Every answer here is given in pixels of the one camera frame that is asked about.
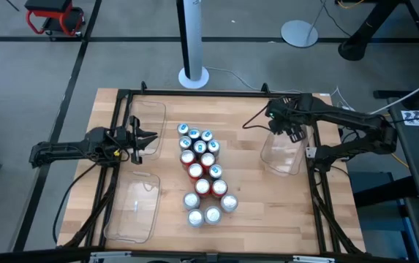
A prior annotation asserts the Spindrift grapefruit can orange label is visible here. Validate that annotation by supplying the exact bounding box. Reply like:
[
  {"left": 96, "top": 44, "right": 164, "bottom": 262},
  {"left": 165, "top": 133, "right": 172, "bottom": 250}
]
[{"left": 203, "top": 205, "right": 223, "bottom": 226}]

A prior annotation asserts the red Fanta soda can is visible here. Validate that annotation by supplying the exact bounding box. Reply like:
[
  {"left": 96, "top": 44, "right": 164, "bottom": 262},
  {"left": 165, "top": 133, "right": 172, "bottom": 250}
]
[
  {"left": 211, "top": 179, "right": 229, "bottom": 198},
  {"left": 200, "top": 151, "right": 216, "bottom": 169},
  {"left": 187, "top": 162, "right": 204, "bottom": 180},
  {"left": 179, "top": 149, "right": 197, "bottom": 168},
  {"left": 194, "top": 178, "right": 211, "bottom": 197}
]

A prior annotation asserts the black floor cable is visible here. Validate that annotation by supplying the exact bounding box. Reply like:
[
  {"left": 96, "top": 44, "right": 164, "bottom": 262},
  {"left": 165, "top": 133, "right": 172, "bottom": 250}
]
[{"left": 52, "top": 162, "right": 99, "bottom": 245}]

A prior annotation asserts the Spindrift sparkling water can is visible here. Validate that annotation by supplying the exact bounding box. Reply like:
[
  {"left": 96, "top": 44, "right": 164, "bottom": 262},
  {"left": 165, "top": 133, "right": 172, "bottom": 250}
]
[{"left": 183, "top": 191, "right": 201, "bottom": 211}]

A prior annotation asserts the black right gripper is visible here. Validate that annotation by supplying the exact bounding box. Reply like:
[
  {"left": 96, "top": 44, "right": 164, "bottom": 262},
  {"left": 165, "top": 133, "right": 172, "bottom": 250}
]
[{"left": 265, "top": 99, "right": 309, "bottom": 144}]

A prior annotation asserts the yellow floor cable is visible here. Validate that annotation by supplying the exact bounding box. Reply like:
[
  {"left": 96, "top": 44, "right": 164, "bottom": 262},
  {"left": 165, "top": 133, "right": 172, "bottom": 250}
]
[{"left": 390, "top": 152, "right": 410, "bottom": 169}]

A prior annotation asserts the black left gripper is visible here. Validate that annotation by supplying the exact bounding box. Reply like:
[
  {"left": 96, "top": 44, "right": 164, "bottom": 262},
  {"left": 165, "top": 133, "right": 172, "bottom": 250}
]
[{"left": 116, "top": 115, "right": 158, "bottom": 165}]

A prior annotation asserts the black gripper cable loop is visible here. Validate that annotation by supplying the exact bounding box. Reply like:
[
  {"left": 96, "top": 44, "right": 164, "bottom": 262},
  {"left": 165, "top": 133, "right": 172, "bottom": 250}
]
[{"left": 241, "top": 104, "right": 273, "bottom": 132}]

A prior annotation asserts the clear plastic bin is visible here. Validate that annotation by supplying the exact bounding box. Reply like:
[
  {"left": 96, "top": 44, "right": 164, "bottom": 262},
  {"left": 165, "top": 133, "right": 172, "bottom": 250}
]
[
  {"left": 102, "top": 170, "right": 162, "bottom": 245},
  {"left": 259, "top": 126, "right": 309, "bottom": 177},
  {"left": 127, "top": 99, "right": 167, "bottom": 161}
]

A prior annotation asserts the black floor stand frame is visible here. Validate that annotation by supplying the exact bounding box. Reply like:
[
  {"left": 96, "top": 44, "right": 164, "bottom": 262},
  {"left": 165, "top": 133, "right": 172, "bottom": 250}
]
[{"left": 338, "top": 0, "right": 419, "bottom": 72}]

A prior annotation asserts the silver metal bracket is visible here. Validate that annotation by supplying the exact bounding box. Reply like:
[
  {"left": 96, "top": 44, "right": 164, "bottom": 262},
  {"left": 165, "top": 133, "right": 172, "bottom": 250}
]
[
  {"left": 88, "top": 251, "right": 134, "bottom": 263},
  {"left": 292, "top": 255, "right": 336, "bottom": 263}
]

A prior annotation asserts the thick white cable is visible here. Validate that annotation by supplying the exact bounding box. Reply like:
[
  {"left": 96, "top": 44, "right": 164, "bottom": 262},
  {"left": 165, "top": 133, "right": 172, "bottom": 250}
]
[{"left": 369, "top": 71, "right": 419, "bottom": 115}]

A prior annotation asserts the black aluminium table frame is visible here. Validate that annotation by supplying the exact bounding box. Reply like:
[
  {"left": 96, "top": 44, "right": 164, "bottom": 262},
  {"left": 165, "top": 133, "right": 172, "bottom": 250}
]
[{"left": 57, "top": 80, "right": 366, "bottom": 256}]

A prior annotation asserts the Spindrift can pink label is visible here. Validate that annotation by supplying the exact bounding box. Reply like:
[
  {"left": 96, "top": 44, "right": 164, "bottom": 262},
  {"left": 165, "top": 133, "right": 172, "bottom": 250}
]
[{"left": 219, "top": 194, "right": 239, "bottom": 213}]

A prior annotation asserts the Spindrift lemon can blue label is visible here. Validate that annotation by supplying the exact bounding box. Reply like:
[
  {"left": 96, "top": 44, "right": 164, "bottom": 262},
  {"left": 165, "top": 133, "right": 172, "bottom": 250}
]
[{"left": 186, "top": 208, "right": 205, "bottom": 228}]

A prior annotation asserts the white floor cable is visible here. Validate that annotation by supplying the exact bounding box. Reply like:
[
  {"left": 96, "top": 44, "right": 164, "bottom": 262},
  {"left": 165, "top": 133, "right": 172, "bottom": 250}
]
[{"left": 204, "top": 66, "right": 305, "bottom": 94}]

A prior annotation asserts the grey round base pole stand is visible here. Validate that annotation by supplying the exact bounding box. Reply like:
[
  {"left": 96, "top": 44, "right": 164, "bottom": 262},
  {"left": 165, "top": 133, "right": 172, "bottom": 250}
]
[{"left": 280, "top": 0, "right": 329, "bottom": 48}]

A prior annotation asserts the red black rolling stool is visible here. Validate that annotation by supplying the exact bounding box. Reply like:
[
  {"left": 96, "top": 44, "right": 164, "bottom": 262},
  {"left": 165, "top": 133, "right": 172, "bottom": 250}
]
[{"left": 23, "top": 0, "right": 86, "bottom": 37}]

